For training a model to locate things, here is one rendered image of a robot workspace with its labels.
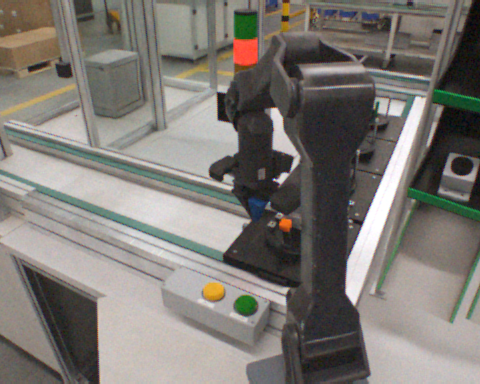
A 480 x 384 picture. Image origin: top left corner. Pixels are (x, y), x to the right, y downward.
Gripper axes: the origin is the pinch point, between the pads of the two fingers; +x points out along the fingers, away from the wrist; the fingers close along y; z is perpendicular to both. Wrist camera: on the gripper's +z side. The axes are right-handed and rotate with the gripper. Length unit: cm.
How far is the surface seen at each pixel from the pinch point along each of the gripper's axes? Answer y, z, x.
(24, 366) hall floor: 97, -43, 110
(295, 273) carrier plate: -6.9, 4.0, 15.7
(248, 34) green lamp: 18.6, 19.1, -24.3
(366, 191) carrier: -2.6, 41.5, 17.0
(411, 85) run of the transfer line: 30, 152, 25
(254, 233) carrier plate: 7.5, 7.9, 15.7
